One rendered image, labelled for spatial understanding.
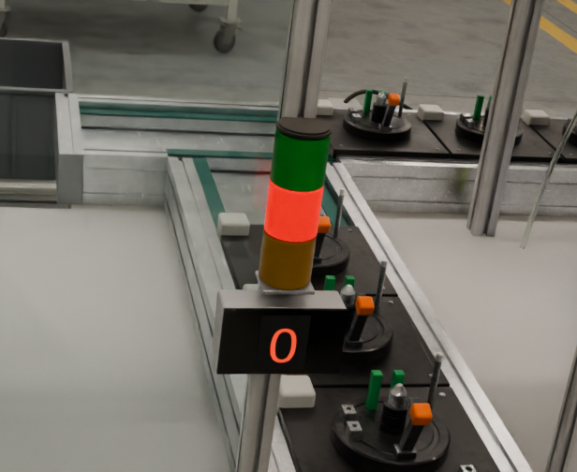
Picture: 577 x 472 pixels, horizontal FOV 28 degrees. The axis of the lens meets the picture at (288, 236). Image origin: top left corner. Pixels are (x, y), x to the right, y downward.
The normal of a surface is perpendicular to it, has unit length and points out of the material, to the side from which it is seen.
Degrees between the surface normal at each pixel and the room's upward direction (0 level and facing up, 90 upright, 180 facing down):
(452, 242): 0
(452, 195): 90
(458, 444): 0
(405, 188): 90
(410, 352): 0
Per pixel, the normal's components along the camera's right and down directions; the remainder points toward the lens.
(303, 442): 0.11, -0.90
